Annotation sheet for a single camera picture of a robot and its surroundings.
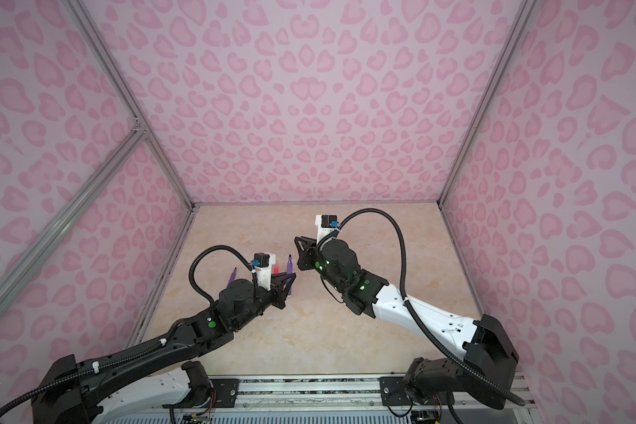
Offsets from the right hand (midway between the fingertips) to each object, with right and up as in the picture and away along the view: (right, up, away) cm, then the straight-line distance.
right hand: (295, 238), depth 70 cm
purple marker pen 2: (-27, -15, +27) cm, 41 cm away
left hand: (0, -9, +3) cm, 10 cm away
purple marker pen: (-2, -9, +3) cm, 9 cm away
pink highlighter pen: (-5, -8, -1) cm, 10 cm away
